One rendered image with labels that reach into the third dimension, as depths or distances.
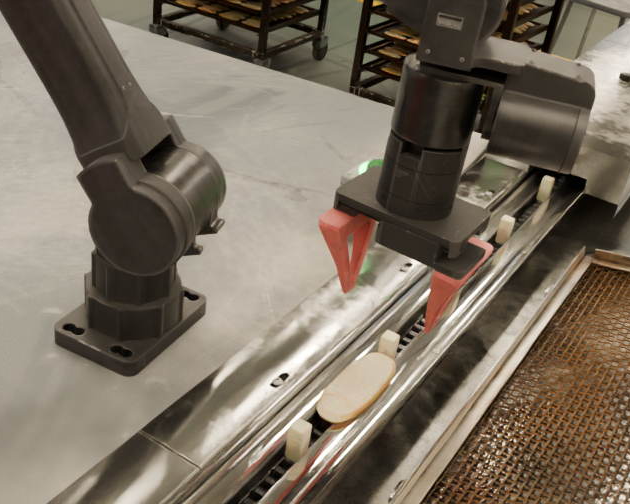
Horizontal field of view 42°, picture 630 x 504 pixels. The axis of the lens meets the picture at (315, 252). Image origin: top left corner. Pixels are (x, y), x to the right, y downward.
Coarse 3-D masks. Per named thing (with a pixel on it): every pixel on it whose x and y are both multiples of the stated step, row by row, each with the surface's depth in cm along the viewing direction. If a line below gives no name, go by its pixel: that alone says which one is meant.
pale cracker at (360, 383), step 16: (352, 368) 67; (368, 368) 68; (384, 368) 68; (336, 384) 66; (352, 384) 66; (368, 384) 66; (384, 384) 67; (320, 400) 64; (336, 400) 64; (352, 400) 64; (368, 400) 65; (320, 416) 64; (336, 416) 63; (352, 416) 64
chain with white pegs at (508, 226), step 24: (552, 192) 106; (504, 216) 92; (528, 216) 99; (504, 240) 92; (384, 336) 70; (408, 336) 76; (288, 432) 60; (312, 432) 64; (288, 456) 61; (264, 480) 59
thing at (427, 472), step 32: (576, 256) 80; (608, 256) 81; (576, 288) 77; (544, 320) 71; (576, 320) 72; (608, 320) 72; (512, 352) 67; (608, 352) 67; (480, 384) 62; (512, 384) 64; (544, 384) 64; (608, 384) 64; (480, 416) 60; (576, 416) 60; (448, 448) 57; (544, 448) 57; (576, 448) 57; (416, 480) 54
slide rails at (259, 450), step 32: (512, 256) 88; (416, 288) 81; (480, 288) 82; (384, 320) 75; (448, 320) 77; (352, 352) 71; (416, 352) 72; (320, 384) 67; (288, 416) 63; (256, 448) 60; (320, 448) 61; (224, 480) 57; (288, 480) 58
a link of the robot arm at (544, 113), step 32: (448, 0) 50; (480, 0) 49; (448, 32) 51; (480, 32) 51; (448, 64) 52; (480, 64) 52; (512, 64) 52; (544, 64) 53; (576, 64) 55; (512, 96) 54; (544, 96) 53; (576, 96) 53; (512, 128) 54; (544, 128) 53; (576, 128) 53; (512, 160) 56; (544, 160) 55
